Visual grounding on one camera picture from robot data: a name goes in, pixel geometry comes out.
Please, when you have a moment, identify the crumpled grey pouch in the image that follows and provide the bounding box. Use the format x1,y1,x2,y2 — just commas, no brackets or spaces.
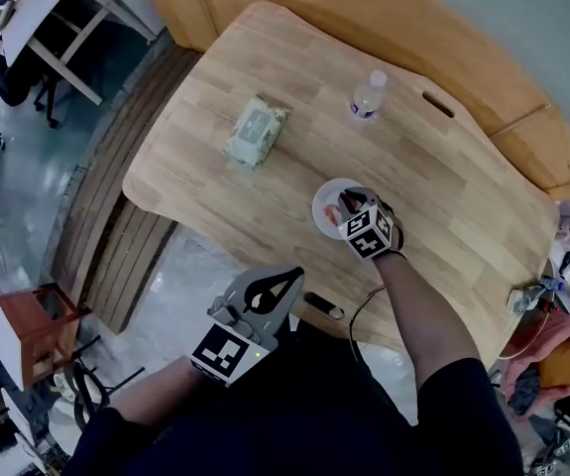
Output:
507,285,546,315

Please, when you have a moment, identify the wooden slatted panel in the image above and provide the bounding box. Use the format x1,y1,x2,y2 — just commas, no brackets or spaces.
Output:
48,44,202,335

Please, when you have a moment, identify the person's right forearm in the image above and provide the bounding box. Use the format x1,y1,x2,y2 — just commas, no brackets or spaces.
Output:
372,250,483,382

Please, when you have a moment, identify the black metal frame chair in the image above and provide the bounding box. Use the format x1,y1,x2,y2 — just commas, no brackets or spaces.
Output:
64,358,147,431

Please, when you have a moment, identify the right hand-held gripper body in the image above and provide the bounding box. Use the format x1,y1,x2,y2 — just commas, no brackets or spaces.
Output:
337,185,400,262

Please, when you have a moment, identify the white board wooden trestle table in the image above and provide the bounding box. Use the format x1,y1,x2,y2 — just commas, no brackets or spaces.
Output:
0,0,158,107

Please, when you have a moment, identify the large orange wooden bench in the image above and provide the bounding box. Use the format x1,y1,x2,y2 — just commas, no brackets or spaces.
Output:
134,0,570,203

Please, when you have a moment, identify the thin dark gripper cable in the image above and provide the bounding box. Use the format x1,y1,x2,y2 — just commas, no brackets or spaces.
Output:
346,287,391,362

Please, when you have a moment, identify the person's right hand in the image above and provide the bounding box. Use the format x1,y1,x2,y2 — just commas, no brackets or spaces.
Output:
385,203,406,254

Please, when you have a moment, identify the person's dark blue shirt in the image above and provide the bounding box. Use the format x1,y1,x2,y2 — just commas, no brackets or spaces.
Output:
62,314,524,476

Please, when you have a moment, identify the green wet wipes pack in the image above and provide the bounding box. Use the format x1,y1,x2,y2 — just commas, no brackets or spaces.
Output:
221,93,294,169

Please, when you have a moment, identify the white plate with food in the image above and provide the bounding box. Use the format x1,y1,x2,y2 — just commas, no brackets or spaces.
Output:
310,177,366,242

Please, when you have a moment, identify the clear plastic water bottle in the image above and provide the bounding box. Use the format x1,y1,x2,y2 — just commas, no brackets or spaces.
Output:
348,68,391,124

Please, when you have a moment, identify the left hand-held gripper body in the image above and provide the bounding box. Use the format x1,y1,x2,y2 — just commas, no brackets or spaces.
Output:
189,264,307,389

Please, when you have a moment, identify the person's left forearm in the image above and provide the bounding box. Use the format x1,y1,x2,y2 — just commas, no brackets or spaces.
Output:
114,356,207,426

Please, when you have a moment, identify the red-brown wooden stool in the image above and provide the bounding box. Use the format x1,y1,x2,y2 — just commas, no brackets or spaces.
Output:
0,282,93,392

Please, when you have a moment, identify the pink blanket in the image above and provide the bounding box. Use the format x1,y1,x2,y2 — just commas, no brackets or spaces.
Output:
499,308,570,417

